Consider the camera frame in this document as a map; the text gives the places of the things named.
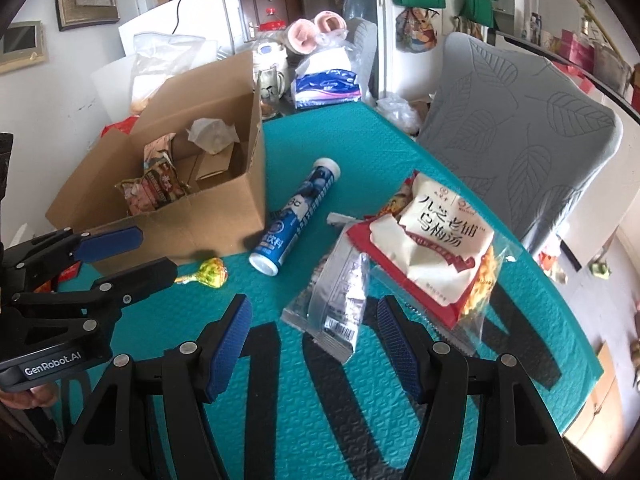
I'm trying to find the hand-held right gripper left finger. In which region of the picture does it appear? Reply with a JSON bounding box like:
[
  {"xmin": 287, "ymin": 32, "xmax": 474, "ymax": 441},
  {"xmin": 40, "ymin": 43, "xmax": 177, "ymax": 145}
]
[{"xmin": 52, "ymin": 294, "xmax": 253, "ymax": 480}]

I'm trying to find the silver foil packet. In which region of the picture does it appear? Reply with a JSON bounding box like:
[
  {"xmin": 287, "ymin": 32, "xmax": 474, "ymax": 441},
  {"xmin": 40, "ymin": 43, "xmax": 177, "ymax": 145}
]
[{"xmin": 281, "ymin": 212, "xmax": 371, "ymax": 365}]

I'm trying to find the clear bag of yellow snacks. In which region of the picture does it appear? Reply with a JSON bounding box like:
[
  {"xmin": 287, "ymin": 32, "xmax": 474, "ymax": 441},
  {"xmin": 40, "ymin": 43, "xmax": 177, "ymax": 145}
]
[{"xmin": 372, "ymin": 177, "xmax": 518, "ymax": 356}]

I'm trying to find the white and red packet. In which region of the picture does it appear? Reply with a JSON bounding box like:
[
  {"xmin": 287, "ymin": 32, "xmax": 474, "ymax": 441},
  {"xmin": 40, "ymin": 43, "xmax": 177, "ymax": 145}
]
[{"xmin": 346, "ymin": 172, "xmax": 496, "ymax": 328}]

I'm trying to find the white lidded bottle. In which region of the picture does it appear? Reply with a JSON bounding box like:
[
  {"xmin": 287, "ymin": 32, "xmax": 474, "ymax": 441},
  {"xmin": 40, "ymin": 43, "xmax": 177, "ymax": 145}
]
[{"xmin": 252, "ymin": 42, "xmax": 288, "ymax": 73}]

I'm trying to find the blue tissue pack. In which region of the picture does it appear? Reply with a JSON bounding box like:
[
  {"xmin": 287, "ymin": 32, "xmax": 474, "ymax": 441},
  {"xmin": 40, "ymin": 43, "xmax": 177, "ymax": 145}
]
[{"xmin": 294, "ymin": 70, "xmax": 362, "ymax": 110}]

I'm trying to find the white plastic bag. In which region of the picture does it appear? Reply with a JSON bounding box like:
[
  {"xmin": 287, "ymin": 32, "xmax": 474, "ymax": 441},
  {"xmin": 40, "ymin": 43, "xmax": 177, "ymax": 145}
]
[{"xmin": 295, "ymin": 30, "xmax": 371, "ymax": 96}]

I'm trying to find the clear zip bag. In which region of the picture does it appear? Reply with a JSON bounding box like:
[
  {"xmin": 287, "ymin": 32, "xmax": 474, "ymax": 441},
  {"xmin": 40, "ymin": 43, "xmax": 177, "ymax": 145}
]
[{"xmin": 186, "ymin": 117, "xmax": 240, "ymax": 155}]

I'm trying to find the pink fluffy slipper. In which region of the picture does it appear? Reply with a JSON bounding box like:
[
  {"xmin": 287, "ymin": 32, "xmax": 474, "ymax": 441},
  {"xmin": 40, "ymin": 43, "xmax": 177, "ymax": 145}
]
[
  {"xmin": 285, "ymin": 19, "xmax": 321, "ymax": 55},
  {"xmin": 312, "ymin": 10, "xmax": 347, "ymax": 36}
]

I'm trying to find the pink seaweed snack packet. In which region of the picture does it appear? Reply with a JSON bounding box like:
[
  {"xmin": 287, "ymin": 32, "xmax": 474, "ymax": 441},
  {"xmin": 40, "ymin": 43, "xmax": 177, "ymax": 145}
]
[{"xmin": 142, "ymin": 132, "xmax": 176, "ymax": 171}]

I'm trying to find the grey storage bin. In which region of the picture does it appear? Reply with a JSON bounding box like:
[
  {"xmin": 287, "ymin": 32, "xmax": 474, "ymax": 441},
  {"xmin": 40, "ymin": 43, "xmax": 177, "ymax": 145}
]
[{"xmin": 592, "ymin": 42, "xmax": 631, "ymax": 93}]

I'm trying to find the crumpled clear plastic bag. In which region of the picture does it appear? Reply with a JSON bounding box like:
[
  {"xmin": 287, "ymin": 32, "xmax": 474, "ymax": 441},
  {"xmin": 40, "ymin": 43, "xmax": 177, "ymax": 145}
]
[{"xmin": 375, "ymin": 92, "xmax": 423, "ymax": 133}]

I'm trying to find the glass mug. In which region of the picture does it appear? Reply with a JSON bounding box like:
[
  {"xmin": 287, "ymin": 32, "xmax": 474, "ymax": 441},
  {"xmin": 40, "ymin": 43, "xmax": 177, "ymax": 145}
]
[{"xmin": 257, "ymin": 65, "xmax": 286, "ymax": 118}]

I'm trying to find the grey leaf-pattern chair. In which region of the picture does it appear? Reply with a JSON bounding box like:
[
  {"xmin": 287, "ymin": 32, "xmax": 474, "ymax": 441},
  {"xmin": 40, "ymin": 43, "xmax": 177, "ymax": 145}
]
[{"xmin": 415, "ymin": 31, "xmax": 623, "ymax": 256}]

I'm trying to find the dark red snack packet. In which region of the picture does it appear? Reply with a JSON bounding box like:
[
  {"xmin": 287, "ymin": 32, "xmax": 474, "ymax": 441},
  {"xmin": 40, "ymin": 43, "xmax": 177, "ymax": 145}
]
[{"xmin": 116, "ymin": 155, "xmax": 191, "ymax": 216}]

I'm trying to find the light framed picture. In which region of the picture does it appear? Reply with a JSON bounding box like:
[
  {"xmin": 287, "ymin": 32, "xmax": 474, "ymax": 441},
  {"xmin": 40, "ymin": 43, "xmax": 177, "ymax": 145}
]
[{"xmin": 0, "ymin": 21, "xmax": 50, "ymax": 76}]

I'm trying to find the small cardboard box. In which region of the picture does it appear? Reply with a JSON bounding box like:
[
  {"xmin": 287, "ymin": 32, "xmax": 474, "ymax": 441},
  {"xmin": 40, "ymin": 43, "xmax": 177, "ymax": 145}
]
[{"xmin": 194, "ymin": 142, "xmax": 236, "ymax": 182}]

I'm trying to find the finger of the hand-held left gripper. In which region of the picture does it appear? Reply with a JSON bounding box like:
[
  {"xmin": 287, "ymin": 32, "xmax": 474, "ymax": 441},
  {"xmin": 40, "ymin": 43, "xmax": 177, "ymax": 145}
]
[
  {"xmin": 2, "ymin": 226, "xmax": 145, "ymax": 287},
  {"xmin": 10, "ymin": 256, "xmax": 178, "ymax": 322}
]

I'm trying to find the printed cartoon tote bag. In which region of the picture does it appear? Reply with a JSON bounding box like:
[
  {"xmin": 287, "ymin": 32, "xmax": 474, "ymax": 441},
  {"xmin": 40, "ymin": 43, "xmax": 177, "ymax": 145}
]
[{"xmin": 395, "ymin": 7, "xmax": 438, "ymax": 53}]

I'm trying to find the white fridge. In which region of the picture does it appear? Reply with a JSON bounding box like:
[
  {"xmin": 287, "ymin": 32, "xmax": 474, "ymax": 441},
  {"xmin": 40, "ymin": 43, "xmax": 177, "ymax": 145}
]
[{"xmin": 119, "ymin": 0, "xmax": 241, "ymax": 76}]

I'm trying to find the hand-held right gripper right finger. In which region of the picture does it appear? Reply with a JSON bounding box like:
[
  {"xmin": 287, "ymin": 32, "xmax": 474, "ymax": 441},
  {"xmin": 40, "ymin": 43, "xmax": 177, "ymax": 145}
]
[{"xmin": 376, "ymin": 296, "xmax": 576, "ymax": 480}]

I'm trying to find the yellow lollipop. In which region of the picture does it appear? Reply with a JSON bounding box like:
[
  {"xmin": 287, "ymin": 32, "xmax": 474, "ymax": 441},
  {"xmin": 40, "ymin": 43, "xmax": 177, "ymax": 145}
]
[{"xmin": 174, "ymin": 257, "xmax": 230, "ymax": 288}]

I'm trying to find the blue drink tablet tube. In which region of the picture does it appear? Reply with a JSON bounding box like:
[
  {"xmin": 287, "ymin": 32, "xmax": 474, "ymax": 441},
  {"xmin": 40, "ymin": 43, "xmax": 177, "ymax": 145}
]
[{"xmin": 248, "ymin": 157, "xmax": 342, "ymax": 277}]

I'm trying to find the pink gift box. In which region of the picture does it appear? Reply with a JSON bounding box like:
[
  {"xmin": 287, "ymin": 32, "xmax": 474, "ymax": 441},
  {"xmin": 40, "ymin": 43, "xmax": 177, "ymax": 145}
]
[{"xmin": 560, "ymin": 30, "xmax": 593, "ymax": 63}]

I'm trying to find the person's left hand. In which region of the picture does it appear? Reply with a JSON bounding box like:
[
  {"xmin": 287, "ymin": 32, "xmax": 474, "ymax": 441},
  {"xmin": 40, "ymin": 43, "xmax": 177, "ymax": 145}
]
[{"xmin": 0, "ymin": 377, "xmax": 58, "ymax": 413}]

